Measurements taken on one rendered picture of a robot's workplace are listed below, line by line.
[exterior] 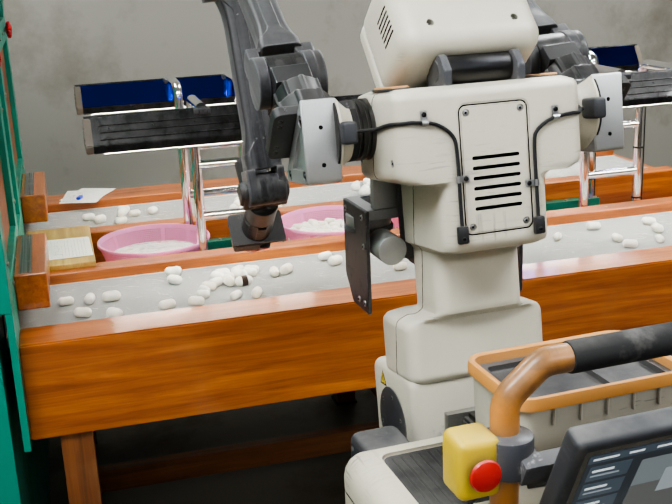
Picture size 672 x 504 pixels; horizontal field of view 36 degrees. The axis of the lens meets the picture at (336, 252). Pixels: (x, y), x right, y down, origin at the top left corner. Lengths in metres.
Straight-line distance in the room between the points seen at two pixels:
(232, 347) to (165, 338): 0.13
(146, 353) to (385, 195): 0.61
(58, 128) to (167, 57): 0.46
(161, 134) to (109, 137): 0.10
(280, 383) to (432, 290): 0.60
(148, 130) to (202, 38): 1.72
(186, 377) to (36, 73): 2.00
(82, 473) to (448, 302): 0.86
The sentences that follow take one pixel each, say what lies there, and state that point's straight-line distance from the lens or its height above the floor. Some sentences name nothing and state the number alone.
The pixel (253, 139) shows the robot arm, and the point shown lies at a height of 1.11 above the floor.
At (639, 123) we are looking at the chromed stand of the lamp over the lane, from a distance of 2.70.
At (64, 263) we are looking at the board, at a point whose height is 0.78.
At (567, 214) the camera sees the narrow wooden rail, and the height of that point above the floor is 0.76.
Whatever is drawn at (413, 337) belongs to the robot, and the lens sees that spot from 1.47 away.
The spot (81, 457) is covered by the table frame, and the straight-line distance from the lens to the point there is 2.00.
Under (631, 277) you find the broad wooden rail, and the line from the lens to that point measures 2.20.
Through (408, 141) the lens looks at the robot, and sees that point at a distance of 1.34.
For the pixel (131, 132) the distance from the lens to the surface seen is 2.12.
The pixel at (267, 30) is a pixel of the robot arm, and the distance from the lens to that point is 1.56.
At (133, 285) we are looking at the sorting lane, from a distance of 2.24.
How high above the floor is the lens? 1.42
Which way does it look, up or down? 17 degrees down
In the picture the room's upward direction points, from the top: 2 degrees counter-clockwise
